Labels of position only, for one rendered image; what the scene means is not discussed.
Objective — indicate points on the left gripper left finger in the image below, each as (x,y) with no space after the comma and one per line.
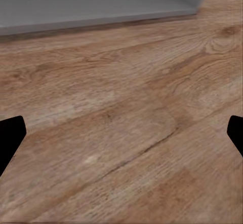
(12,133)

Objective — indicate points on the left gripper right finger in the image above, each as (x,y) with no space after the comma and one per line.
(235,131)

